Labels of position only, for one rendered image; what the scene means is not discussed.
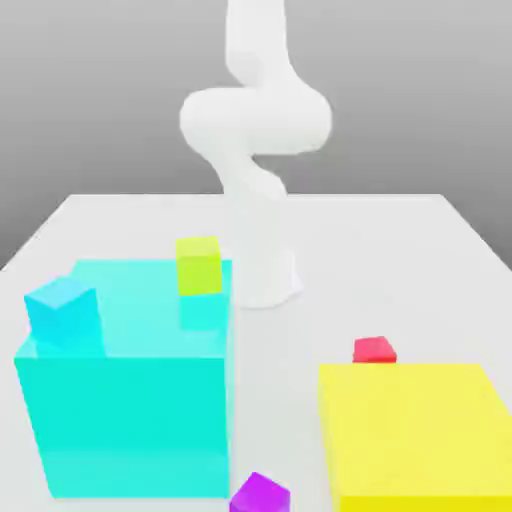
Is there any small red cube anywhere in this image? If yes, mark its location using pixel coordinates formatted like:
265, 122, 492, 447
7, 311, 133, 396
352, 335, 398, 365

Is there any small purple cube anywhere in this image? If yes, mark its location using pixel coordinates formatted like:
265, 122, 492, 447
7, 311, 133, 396
228, 471, 292, 512

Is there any small light blue cube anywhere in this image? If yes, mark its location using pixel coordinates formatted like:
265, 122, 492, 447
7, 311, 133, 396
23, 275, 106, 358

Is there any large yellow box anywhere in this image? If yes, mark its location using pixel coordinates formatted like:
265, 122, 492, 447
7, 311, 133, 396
317, 362, 512, 512

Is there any small lime green cube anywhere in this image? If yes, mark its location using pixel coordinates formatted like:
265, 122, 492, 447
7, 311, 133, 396
174, 235, 224, 298

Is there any large turquoise box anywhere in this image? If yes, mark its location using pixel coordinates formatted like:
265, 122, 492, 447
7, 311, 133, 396
12, 258, 234, 500

